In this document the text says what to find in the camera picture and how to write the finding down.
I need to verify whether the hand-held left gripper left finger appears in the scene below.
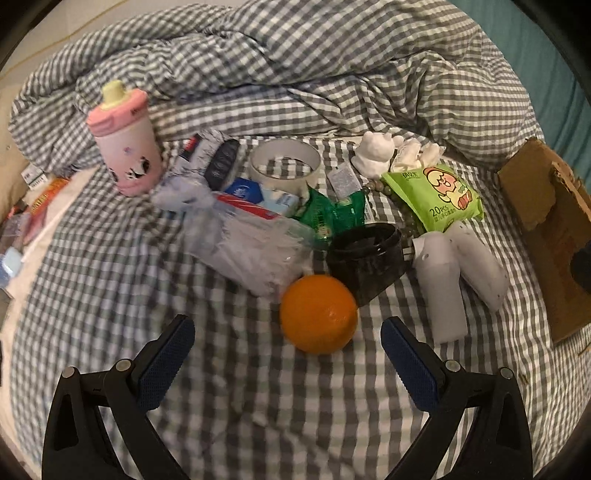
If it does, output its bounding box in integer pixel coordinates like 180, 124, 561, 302
42, 315, 196, 480

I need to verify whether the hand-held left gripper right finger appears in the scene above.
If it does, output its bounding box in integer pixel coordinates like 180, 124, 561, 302
380, 316, 534, 480

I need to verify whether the white plastic bottle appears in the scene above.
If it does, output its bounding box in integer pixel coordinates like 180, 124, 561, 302
447, 222, 510, 311
412, 232, 468, 343

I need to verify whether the orange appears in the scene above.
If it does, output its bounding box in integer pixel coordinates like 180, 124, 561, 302
280, 274, 359, 355

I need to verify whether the black round jar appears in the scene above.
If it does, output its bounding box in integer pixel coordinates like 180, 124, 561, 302
326, 222, 407, 308

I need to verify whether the clear plastic swab pack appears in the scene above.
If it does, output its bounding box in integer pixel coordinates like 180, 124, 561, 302
185, 191, 320, 297

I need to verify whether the green wet wipes packet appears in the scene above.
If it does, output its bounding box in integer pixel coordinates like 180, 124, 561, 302
381, 164, 485, 234

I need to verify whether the green snack packet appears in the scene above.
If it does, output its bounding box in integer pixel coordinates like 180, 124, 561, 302
295, 187, 368, 250

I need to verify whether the green bead bracelet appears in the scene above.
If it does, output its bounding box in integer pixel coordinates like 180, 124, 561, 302
362, 180, 419, 245

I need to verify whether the blue tissue packet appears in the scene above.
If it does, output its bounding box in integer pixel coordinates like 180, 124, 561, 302
222, 178, 301, 217

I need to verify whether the white cream tube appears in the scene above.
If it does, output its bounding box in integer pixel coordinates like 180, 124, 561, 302
328, 167, 361, 199

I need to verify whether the black key fob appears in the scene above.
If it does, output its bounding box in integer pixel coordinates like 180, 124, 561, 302
204, 138, 241, 190

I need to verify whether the cardboard box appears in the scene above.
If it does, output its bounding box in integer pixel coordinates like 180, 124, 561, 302
497, 137, 591, 344

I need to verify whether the clear tape roll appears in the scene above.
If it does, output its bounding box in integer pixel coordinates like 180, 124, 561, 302
249, 138, 321, 197

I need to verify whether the white bear figurine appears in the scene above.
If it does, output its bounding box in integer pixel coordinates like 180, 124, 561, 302
351, 131, 398, 178

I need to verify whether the grey checkered bed sheet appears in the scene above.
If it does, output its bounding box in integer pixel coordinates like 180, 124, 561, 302
9, 134, 578, 480

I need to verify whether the red orange packet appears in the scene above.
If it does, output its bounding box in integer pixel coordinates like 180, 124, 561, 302
21, 178, 70, 224

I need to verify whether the white fabric tag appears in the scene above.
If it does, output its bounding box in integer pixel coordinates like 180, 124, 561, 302
22, 167, 49, 190

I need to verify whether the pink drinking bottle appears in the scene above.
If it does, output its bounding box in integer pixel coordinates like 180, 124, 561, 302
88, 80, 164, 197

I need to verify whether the grey checkered duvet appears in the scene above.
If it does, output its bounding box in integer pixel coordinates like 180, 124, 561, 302
9, 0, 539, 171

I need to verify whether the teal curtain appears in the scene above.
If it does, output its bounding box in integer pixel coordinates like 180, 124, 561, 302
503, 0, 591, 139

